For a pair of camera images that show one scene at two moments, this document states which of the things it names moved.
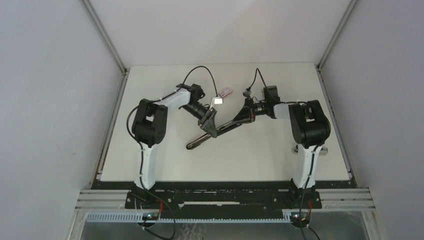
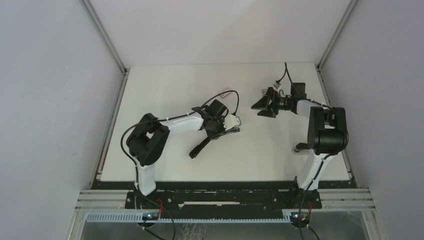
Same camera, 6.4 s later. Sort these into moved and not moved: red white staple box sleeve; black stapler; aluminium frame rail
Moved: black stapler
Not moved: aluminium frame rail; red white staple box sleeve
